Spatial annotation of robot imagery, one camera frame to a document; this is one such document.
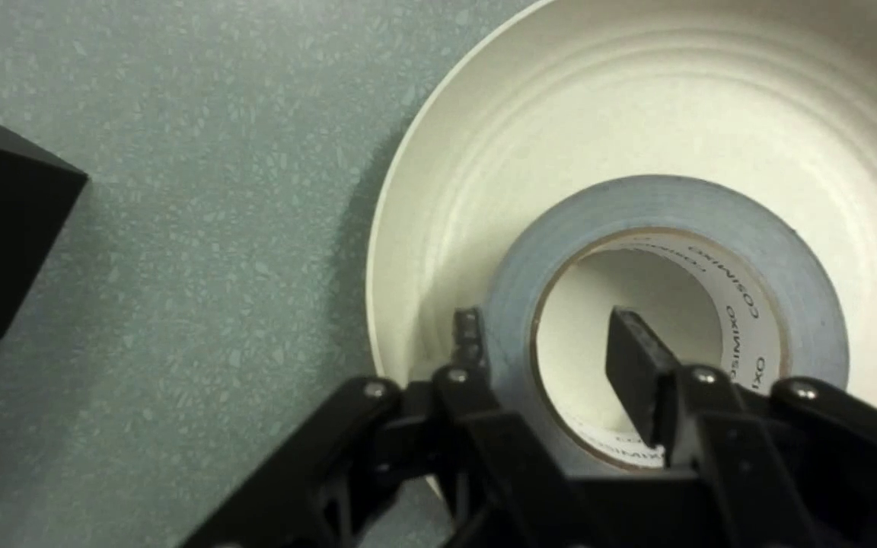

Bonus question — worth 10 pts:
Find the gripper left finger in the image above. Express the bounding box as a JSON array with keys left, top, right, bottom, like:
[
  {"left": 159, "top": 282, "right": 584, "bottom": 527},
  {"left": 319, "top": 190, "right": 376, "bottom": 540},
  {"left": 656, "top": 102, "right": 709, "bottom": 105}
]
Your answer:
[{"left": 180, "top": 307, "right": 595, "bottom": 548}]

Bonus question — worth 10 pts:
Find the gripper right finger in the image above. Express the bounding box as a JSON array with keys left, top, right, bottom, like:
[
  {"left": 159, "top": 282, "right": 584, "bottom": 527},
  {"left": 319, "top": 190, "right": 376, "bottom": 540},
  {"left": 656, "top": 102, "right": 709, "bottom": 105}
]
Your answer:
[{"left": 604, "top": 307, "right": 877, "bottom": 548}]

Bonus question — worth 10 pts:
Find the grey tape roll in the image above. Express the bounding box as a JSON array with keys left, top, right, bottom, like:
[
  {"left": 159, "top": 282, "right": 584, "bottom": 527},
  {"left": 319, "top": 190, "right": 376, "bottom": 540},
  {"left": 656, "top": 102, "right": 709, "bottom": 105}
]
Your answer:
[{"left": 482, "top": 175, "right": 850, "bottom": 471}]

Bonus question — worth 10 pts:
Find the white plate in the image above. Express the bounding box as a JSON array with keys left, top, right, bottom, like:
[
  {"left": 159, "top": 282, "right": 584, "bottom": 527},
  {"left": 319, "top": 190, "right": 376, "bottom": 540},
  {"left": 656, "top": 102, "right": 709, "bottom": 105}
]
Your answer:
[{"left": 365, "top": 0, "right": 877, "bottom": 499}]

